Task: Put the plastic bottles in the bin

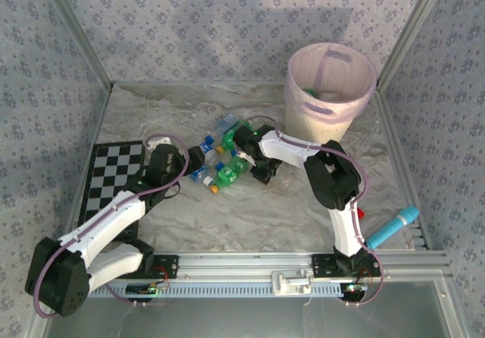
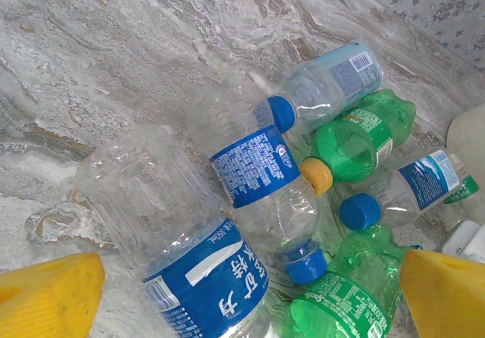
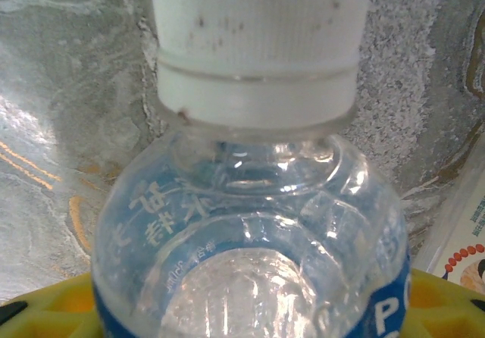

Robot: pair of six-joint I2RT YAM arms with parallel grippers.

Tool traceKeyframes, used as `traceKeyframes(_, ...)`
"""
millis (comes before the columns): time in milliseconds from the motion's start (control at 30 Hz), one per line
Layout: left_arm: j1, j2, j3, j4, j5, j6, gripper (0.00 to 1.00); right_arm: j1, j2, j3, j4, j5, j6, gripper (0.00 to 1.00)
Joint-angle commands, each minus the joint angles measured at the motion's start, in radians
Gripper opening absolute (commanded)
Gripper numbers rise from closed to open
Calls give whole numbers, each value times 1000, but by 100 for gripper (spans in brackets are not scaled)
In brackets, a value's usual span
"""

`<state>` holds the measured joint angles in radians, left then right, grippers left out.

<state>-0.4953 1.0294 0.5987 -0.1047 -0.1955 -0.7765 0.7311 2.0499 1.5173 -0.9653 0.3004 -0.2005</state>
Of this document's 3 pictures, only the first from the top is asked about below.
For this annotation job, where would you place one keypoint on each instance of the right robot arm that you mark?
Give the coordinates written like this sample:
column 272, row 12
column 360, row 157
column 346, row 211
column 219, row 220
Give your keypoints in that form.
column 288, row 152

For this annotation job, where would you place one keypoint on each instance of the right circuit board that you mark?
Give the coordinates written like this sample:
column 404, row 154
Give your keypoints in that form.
column 354, row 288

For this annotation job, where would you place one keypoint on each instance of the aluminium frame post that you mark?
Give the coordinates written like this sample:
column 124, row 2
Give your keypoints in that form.
column 423, row 10

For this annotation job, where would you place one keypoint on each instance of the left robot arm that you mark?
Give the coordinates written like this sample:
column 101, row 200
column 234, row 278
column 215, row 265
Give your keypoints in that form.
column 110, row 220

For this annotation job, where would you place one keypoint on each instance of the white latch bracket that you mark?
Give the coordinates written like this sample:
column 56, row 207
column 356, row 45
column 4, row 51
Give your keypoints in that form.
column 290, row 283

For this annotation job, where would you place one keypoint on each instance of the left circuit board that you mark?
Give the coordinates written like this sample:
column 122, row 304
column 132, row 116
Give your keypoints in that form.
column 140, row 288

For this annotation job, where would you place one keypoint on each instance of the black grey checkerboard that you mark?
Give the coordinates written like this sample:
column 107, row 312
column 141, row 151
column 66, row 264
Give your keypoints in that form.
column 110, row 160

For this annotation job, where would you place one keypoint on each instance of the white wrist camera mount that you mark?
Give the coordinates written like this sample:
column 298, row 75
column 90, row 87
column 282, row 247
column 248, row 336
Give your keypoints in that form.
column 245, row 158
column 159, row 141

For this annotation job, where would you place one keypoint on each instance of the pink-lined trash bin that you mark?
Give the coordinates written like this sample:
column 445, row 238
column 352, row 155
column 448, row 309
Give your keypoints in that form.
column 303, row 69

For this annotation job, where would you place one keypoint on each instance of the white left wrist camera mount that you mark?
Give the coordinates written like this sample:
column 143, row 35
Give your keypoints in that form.
column 159, row 141

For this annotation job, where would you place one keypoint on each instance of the light blue cylinder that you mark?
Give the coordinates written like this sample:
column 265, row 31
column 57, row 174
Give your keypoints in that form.
column 398, row 224

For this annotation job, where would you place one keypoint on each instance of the grey front panel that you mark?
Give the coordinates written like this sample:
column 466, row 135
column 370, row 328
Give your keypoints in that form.
column 242, row 319

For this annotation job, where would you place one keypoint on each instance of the blue label bottle white cap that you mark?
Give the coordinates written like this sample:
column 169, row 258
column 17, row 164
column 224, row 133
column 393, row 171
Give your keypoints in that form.
column 198, row 176

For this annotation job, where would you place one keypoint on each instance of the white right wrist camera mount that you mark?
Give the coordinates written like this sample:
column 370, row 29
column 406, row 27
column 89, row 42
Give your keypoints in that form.
column 245, row 158

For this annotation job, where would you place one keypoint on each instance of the red plastic block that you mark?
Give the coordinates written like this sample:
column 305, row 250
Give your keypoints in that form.
column 360, row 213

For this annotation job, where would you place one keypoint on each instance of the cream plastic bin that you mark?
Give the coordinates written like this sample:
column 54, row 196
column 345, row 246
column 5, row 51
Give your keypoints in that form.
column 318, row 126

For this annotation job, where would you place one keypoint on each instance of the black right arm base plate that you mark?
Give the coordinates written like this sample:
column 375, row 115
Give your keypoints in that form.
column 322, row 266

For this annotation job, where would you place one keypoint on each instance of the crushed clear bottle blue label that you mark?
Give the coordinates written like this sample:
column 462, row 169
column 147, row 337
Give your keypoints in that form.
column 227, row 122

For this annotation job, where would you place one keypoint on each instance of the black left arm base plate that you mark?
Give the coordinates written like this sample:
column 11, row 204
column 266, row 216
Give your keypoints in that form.
column 166, row 268

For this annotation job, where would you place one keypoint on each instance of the green bottle yellow cap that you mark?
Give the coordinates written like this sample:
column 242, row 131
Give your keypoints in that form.
column 227, row 141
column 311, row 91
column 227, row 175

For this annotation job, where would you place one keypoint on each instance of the aluminium rail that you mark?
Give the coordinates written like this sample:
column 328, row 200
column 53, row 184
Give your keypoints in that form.
column 246, row 264

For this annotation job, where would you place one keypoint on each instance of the circuit board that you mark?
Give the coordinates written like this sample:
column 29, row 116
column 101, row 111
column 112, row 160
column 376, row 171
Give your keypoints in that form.
column 140, row 288
column 354, row 288

